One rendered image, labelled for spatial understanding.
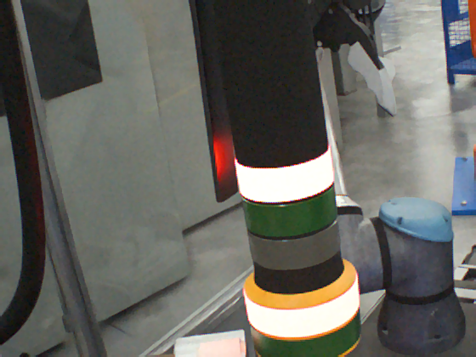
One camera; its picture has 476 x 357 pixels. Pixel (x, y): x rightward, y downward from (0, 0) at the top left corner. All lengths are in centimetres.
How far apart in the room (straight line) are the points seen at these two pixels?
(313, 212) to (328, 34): 56
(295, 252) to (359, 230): 83
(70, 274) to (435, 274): 57
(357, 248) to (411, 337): 18
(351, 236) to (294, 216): 82
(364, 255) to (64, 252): 46
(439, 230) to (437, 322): 16
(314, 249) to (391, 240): 82
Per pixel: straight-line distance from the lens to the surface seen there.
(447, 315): 115
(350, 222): 107
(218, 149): 26
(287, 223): 24
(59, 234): 111
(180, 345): 29
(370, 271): 106
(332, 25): 79
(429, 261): 109
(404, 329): 114
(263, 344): 27
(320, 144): 24
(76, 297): 115
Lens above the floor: 170
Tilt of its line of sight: 19 degrees down
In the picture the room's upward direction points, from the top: 10 degrees counter-clockwise
